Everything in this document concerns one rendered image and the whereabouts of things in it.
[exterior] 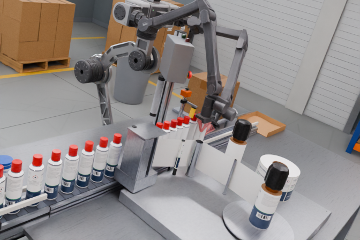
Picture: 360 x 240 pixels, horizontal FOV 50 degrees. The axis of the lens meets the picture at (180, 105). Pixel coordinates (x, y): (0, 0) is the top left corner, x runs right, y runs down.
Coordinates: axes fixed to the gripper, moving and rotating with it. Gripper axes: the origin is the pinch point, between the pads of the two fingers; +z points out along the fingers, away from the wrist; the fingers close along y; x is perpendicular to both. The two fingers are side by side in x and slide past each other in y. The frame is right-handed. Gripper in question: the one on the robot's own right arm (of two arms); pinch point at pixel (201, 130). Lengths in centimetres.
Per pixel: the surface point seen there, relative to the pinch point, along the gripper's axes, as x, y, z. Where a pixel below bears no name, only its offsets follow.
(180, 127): 4.3, -13.9, -2.5
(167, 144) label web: -4.2, -33.4, -2.2
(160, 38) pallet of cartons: 282, 286, 43
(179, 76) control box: 7.2, -21.5, -30.1
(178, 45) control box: 10, -25, -45
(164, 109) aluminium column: 18.4, -11.6, -6.4
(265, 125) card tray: 4, 98, 19
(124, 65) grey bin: 217, 155, 54
